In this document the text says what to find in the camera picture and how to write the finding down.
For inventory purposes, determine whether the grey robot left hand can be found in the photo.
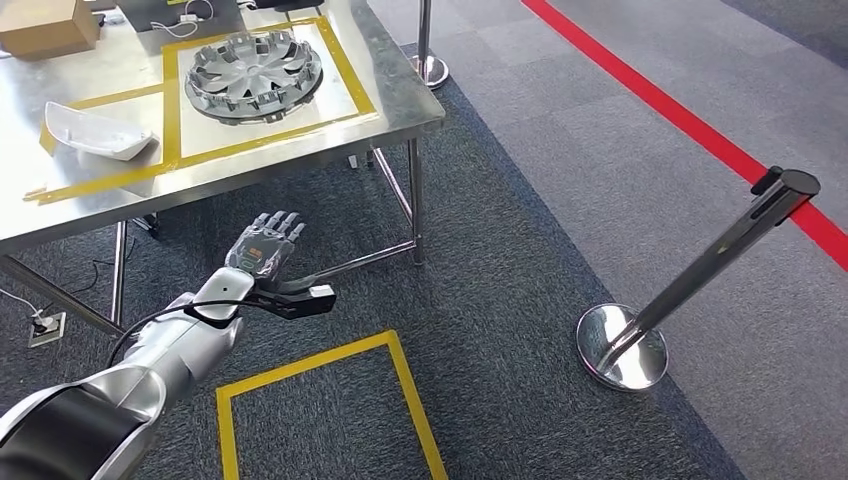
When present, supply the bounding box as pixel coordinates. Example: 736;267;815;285
225;210;307;287

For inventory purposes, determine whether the white plastic shell part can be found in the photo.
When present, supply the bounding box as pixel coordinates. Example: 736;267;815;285
42;101;155;162

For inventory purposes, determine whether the steel workbench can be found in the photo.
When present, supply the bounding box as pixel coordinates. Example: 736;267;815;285
0;0;446;339

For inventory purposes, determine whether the small yellow tape square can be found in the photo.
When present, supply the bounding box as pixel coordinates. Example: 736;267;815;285
23;82;181;205

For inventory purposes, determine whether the grey wheel hubcap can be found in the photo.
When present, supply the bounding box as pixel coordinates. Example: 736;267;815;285
184;29;325;126

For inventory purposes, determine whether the large yellow tape square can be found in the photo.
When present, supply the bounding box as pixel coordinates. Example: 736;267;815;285
160;14;380;170

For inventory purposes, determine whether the floor power socket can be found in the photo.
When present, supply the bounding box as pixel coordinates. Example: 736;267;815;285
27;311;68;349

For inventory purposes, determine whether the brown cardboard box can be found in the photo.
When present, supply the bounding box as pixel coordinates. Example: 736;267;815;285
0;0;102;61

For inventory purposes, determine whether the red barrier belt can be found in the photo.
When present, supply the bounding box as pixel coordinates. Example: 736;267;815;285
519;0;848;273

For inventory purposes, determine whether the black left wrist camera bracket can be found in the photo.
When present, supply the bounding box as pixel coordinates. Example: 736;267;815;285
251;281;337;321

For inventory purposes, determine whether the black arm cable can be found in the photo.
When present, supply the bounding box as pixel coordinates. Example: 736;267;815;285
105;299;266;369

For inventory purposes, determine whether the white plug with cable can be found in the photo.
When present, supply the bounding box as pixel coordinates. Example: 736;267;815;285
0;288;58;333

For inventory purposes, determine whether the white charger cable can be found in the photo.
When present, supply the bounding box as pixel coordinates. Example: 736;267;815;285
148;0;217;40

